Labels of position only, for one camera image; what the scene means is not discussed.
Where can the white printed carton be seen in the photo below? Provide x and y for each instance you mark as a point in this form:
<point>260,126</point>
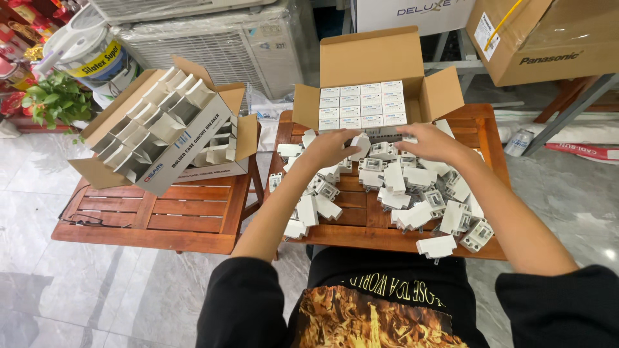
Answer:
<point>411,12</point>

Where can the person's black printed shirt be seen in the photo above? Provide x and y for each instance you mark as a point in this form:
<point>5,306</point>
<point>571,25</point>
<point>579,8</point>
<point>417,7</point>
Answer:
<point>387,309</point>

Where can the person's right fingers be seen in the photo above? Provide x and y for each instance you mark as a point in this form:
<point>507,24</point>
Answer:
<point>407,134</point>

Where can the heap of white circuit breakers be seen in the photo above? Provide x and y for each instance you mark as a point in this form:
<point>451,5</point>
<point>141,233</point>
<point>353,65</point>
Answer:
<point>411,193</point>

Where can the green potted plant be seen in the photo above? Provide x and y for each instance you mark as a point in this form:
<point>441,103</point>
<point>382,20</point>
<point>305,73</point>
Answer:
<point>55,99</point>

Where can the brown wooden bench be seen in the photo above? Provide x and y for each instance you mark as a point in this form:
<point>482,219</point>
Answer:
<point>570,96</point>

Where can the person's right hand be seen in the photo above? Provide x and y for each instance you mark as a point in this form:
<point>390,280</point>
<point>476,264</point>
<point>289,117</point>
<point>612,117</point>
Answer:
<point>433,142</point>

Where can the clear plastic bag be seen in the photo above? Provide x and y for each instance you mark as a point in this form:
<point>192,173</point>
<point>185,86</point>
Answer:
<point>263,111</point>

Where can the rows of small white packets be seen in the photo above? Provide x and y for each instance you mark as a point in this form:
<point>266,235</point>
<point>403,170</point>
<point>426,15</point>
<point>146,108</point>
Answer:
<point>362,104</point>

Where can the person's left fingers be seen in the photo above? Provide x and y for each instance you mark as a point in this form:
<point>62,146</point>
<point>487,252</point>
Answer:
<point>349,143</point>

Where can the grey carton with cardboard dividers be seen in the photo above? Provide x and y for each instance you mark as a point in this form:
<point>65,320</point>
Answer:
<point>159,125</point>

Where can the red and white sack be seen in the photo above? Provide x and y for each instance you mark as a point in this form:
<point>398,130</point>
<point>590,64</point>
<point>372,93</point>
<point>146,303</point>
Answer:
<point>585,151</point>

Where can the grey printed carton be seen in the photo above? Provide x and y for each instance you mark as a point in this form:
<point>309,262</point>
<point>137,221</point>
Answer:
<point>217,169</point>

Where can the white paint bucket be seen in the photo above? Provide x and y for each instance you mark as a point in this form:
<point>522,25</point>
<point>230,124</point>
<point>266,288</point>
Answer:
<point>96,63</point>

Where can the wrapped white air conditioner unit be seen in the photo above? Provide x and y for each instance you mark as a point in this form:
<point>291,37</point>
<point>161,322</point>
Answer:
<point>217,53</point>

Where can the brown wooden slatted table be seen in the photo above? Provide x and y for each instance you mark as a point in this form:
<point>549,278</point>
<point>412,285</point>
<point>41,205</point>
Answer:
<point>358,227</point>
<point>159,217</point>

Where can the grey metal rack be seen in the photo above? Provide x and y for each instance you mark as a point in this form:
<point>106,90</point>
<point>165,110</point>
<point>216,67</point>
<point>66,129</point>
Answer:
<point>570,113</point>

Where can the shelf of red goods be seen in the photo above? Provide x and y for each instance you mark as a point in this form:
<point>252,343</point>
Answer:
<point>19,43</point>

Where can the person's left hand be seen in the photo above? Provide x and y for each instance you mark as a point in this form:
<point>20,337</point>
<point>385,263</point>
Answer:
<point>325,147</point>

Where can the single white circuit breaker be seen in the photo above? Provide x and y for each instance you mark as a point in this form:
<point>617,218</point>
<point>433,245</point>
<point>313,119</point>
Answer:
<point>361,146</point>

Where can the silver drink can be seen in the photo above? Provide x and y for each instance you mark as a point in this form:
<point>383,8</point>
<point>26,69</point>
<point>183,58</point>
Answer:
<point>518,142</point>

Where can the large brown taped carton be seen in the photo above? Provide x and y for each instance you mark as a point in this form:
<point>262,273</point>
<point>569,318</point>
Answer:
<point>551,43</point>

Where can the open brown cardboard carton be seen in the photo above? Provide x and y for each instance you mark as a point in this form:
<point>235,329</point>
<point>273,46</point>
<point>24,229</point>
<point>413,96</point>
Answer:
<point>367,58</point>

